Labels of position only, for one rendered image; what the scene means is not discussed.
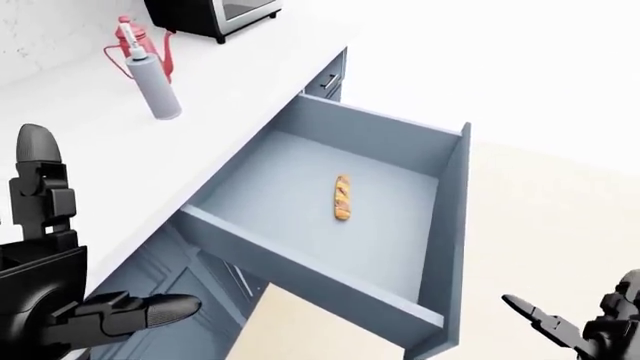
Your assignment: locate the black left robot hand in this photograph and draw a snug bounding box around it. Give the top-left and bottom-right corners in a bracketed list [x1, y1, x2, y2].
[0, 123, 203, 360]

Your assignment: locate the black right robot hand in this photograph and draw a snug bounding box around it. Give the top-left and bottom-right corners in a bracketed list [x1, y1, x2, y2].
[501, 267, 640, 360]

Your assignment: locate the open grey drawer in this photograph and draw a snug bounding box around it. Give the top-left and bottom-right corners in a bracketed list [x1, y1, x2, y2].
[179, 92, 472, 360]

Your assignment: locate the closed grey drawer front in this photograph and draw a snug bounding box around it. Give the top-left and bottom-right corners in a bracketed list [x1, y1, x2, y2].
[303, 46, 349, 102]

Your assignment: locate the grey spray bottle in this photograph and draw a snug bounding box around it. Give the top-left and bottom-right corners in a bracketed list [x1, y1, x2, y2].
[119, 24, 182, 121]

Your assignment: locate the red kettle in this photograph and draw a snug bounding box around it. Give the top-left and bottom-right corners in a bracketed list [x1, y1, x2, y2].
[103, 15, 176, 86]

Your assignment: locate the baguette sandwich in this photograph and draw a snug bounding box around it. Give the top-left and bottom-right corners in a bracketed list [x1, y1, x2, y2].
[331, 173, 354, 222]

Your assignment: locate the black toaster oven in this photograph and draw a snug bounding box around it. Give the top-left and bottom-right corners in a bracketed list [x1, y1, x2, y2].
[143, 0, 282, 45]

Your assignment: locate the silver cabinet door handle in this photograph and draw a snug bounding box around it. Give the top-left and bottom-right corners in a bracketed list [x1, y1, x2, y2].
[228, 261, 256, 298]

